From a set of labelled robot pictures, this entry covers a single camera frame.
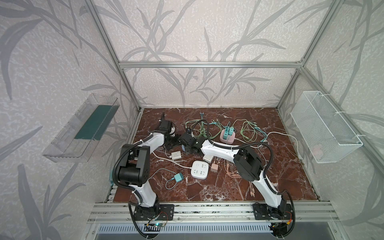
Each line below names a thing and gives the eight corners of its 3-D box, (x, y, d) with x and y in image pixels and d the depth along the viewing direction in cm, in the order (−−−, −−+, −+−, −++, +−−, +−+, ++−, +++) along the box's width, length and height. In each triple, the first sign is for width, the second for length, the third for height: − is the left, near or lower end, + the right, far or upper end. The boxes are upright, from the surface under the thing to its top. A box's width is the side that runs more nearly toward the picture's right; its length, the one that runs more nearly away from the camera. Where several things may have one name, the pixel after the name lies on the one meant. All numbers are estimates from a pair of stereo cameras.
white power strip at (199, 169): (190, 179, 87) (190, 177, 84) (191, 162, 93) (191, 160, 91) (208, 179, 87) (209, 177, 84) (208, 162, 93) (208, 160, 91)
